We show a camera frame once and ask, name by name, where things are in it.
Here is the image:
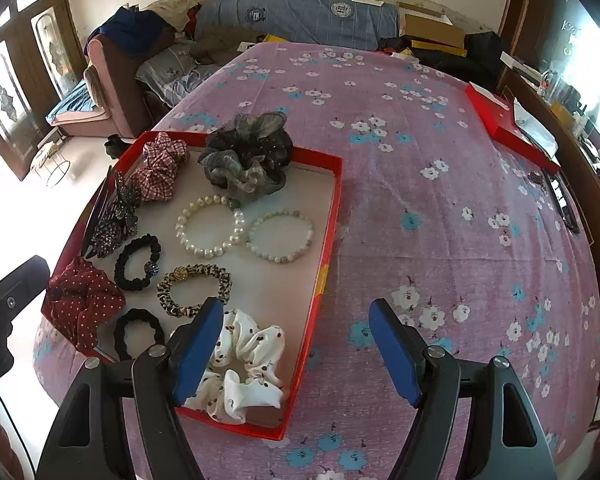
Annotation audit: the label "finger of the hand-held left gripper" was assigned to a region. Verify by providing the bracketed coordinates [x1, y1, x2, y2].
[0, 255, 51, 318]

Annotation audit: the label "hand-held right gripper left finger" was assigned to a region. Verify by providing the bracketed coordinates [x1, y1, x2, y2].
[35, 296, 225, 480]

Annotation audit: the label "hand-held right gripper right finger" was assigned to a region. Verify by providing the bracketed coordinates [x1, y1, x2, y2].
[368, 298, 558, 480]

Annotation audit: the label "white cherry print scrunchie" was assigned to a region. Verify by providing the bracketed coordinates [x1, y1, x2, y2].
[185, 308, 286, 425]

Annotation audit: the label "leopard print hair tie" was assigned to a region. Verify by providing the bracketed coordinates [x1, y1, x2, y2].
[156, 263, 232, 318]

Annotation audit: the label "dark red dotted scrunchie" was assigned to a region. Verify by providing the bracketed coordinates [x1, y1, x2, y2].
[45, 256, 126, 356]

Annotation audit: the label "plain black scrunchie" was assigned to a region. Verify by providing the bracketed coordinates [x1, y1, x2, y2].
[113, 308, 167, 361]

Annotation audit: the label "black hair tie with bead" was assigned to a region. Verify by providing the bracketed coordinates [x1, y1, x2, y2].
[113, 233, 162, 292]

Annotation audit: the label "rhinestone flower hair clip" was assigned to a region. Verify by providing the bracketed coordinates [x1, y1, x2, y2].
[82, 166, 143, 261]

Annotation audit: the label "white pearl bracelet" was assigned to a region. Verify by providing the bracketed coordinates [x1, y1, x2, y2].
[175, 194, 245, 260]

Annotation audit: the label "pale bead bracelet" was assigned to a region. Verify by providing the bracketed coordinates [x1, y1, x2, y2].
[246, 208, 314, 264]

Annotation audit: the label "red shallow box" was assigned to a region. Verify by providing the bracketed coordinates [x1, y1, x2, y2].
[41, 130, 343, 442]

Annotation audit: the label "red plaid scrunchie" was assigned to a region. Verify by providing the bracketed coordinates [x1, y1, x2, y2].
[132, 131, 190, 202]

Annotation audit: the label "grey organza scrunchie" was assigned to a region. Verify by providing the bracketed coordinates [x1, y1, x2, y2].
[197, 111, 293, 204]

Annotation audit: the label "person's left forearm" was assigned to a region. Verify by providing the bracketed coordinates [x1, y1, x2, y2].
[0, 400, 26, 480]

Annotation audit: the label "black shoes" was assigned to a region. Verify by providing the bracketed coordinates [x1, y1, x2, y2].
[104, 135, 131, 158]

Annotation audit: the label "pink sofa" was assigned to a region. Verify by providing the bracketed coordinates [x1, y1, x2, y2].
[47, 37, 151, 138]

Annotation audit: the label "wooden glass door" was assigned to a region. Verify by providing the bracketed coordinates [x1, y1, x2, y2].
[0, 0, 88, 181]

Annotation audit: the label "black smartphone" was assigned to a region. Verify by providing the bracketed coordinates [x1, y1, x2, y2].
[547, 172, 581, 235]

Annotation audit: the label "wooden headboard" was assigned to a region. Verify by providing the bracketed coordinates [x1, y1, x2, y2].
[497, 67, 600, 311]

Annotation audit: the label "red box lid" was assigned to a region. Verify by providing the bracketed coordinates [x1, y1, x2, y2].
[466, 82, 563, 173]

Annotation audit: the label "grey pillow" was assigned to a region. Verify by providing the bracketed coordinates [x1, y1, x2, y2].
[135, 42, 216, 106]

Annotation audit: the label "white papers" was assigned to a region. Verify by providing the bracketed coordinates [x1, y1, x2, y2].
[512, 97, 561, 158]

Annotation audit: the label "blue cloth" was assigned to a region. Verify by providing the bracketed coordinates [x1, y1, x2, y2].
[97, 9, 173, 56]

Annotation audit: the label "yellow flat package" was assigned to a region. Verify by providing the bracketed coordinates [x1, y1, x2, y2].
[410, 40, 468, 58]

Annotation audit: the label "beige cloth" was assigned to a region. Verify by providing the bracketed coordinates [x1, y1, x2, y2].
[145, 0, 201, 31]

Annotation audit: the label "black bag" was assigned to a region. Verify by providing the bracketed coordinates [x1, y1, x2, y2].
[380, 31, 506, 86]

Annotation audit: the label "brown cardboard box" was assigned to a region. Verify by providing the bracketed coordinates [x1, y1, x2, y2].
[399, 2, 467, 48]

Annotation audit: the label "blue checked quilt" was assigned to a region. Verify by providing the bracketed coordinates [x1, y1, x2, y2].
[195, 0, 401, 51]

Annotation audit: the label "wire side table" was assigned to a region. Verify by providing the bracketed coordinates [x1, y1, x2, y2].
[32, 142, 71, 187]

